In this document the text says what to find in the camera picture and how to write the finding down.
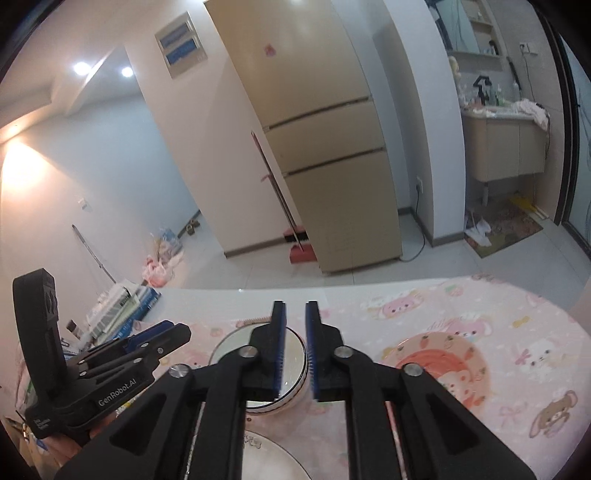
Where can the pink fridge sticker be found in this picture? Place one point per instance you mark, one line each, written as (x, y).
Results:
(269, 49)

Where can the red dustpan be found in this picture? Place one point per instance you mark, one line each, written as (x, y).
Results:
(302, 254)

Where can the white and blue plastic bag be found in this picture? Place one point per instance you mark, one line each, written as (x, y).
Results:
(167, 242)

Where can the round ceiling light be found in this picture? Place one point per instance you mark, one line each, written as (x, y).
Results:
(81, 68)
(126, 71)

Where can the white wall switch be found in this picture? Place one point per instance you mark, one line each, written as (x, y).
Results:
(85, 205)

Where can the pink plastic bag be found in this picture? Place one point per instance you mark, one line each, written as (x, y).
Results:
(157, 272)

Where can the patterned bath mat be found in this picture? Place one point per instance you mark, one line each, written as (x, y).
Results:
(512, 230)

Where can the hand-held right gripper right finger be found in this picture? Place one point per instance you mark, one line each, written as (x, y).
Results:
(313, 355)

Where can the mirror cabinet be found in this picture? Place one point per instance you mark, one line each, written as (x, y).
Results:
(471, 27)

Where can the beige vanity cabinet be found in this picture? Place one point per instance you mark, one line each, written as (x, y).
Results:
(503, 147)

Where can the white crumpled paper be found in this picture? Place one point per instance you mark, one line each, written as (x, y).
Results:
(478, 230)

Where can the pile of books and boxes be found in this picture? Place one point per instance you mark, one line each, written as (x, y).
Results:
(145, 309)

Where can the white wall socket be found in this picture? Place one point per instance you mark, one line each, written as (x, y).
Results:
(527, 48)

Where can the beige refrigerator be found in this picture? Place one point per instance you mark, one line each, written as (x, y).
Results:
(323, 138)

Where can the pink printed tablecloth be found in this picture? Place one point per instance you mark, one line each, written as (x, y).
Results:
(508, 369)

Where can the grey mop stick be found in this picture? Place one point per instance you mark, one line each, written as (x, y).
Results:
(92, 254)

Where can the pink cloth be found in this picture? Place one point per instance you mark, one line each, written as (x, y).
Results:
(531, 110)

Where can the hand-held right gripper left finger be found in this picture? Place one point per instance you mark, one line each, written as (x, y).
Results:
(279, 350)

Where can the black sliding door frame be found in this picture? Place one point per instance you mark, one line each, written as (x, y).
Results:
(570, 138)

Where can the pair of slippers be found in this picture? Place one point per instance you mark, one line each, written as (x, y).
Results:
(192, 227)

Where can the white patterned-rim bowl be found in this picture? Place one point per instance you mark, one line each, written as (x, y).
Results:
(228, 353)

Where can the person's left hand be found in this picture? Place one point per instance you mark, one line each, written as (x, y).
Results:
(99, 427)

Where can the wall electrical panel box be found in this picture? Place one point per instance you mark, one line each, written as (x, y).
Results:
(180, 44)

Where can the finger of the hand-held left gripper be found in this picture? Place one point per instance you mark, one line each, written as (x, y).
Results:
(166, 344)
(150, 333)

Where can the pink strawberry bowl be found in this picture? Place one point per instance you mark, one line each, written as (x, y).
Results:
(443, 360)

